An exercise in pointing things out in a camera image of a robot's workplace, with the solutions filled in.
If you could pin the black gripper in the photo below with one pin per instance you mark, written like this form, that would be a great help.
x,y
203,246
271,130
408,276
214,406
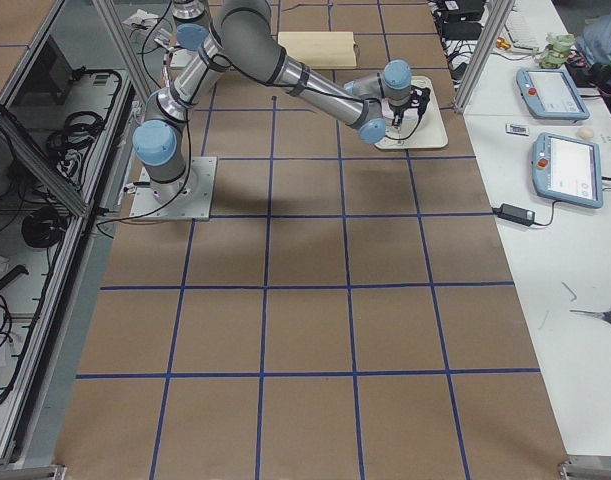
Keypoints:
x,y
397,111

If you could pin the white round plate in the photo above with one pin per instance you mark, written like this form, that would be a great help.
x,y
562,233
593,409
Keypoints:
x,y
407,122

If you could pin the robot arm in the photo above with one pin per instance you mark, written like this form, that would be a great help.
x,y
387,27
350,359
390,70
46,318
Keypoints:
x,y
239,37
191,20

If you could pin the cream bear tray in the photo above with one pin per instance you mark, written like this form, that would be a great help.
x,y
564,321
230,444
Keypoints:
x,y
428,133

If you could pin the black power brick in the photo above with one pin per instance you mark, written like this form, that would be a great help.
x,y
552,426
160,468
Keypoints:
x,y
461,30

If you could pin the wooden cutting board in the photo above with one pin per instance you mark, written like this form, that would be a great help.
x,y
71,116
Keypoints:
x,y
321,49

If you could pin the gold metal cylinder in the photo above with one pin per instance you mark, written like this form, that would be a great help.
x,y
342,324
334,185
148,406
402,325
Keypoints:
x,y
503,44

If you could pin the white keyboard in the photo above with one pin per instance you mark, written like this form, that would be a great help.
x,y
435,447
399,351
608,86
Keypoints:
x,y
520,33

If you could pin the upper blue teach pendant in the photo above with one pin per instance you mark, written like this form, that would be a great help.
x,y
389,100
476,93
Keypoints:
x,y
551,94

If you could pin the blue teach pendant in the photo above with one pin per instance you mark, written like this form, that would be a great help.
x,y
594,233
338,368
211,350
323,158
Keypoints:
x,y
551,94
568,170

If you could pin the black power adapter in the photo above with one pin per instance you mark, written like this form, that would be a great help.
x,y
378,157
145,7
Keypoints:
x,y
515,214

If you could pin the lower blue teach pendant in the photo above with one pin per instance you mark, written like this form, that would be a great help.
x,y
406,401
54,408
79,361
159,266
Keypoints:
x,y
568,170

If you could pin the black scissors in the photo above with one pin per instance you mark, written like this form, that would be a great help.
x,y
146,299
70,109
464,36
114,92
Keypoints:
x,y
604,316

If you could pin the aluminium frame post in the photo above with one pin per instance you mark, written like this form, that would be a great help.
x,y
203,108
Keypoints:
x,y
498,13

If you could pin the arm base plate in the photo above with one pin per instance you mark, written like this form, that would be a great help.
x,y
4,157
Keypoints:
x,y
181,58
180,200

